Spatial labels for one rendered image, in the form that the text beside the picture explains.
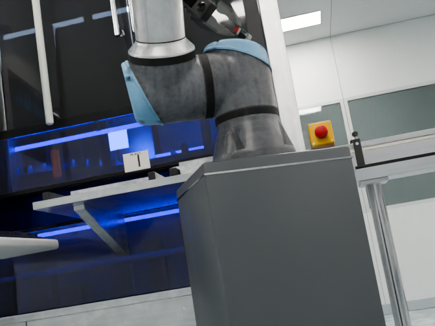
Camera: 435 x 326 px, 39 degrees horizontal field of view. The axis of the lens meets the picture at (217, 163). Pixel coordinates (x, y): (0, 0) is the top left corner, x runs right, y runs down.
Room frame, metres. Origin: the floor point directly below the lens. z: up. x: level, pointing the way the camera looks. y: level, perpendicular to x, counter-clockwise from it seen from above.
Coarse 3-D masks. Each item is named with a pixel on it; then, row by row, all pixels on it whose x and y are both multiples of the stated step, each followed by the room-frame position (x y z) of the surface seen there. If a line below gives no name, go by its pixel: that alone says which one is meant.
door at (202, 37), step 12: (240, 0) 1.90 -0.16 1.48; (216, 12) 1.91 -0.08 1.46; (240, 12) 1.90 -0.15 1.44; (192, 24) 1.92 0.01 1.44; (228, 24) 1.91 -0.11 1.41; (132, 36) 1.95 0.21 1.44; (192, 36) 1.93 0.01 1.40; (204, 36) 1.92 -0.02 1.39; (216, 36) 1.92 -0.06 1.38; (228, 36) 1.91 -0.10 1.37; (204, 48) 1.92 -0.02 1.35
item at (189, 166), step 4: (212, 156) 1.54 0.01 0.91; (188, 160) 1.55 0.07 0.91; (192, 160) 1.54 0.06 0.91; (196, 160) 1.54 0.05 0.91; (200, 160) 1.54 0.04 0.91; (204, 160) 1.54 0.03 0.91; (208, 160) 1.54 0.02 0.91; (212, 160) 1.54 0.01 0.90; (180, 164) 1.55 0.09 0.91; (184, 164) 1.55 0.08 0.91; (188, 164) 1.55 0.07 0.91; (192, 164) 1.54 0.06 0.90; (196, 164) 1.54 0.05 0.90; (200, 164) 1.54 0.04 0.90; (180, 168) 1.55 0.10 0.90; (184, 168) 1.55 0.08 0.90; (188, 168) 1.55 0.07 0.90; (192, 168) 1.54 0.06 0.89; (196, 168) 1.54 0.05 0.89; (180, 172) 1.55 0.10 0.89; (184, 172) 1.55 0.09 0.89; (188, 172) 1.55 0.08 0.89
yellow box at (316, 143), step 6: (312, 126) 1.87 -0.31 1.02; (330, 126) 1.86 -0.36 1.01; (312, 132) 1.87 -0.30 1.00; (330, 132) 1.86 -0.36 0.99; (312, 138) 1.87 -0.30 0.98; (318, 138) 1.86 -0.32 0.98; (324, 138) 1.86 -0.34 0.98; (330, 138) 1.86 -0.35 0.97; (312, 144) 1.87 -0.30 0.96; (318, 144) 1.87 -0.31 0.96; (324, 144) 1.87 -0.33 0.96; (330, 144) 1.89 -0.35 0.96
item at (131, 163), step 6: (144, 150) 1.94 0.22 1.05; (126, 156) 1.95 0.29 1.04; (132, 156) 1.95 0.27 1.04; (144, 156) 1.94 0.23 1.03; (126, 162) 1.95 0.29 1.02; (132, 162) 1.95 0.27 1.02; (144, 162) 1.94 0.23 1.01; (126, 168) 1.95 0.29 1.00; (132, 168) 1.95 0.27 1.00; (138, 168) 1.95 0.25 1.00; (144, 168) 1.94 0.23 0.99
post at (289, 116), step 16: (272, 0) 1.88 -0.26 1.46; (272, 16) 1.88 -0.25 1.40; (272, 32) 1.88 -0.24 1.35; (272, 48) 1.88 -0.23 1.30; (272, 64) 1.88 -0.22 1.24; (288, 64) 1.88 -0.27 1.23; (288, 80) 1.88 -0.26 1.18; (288, 96) 1.88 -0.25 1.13; (288, 112) 1.88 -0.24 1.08; (288, 128) 1.88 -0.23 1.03; (304, 144) 1.88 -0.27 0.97
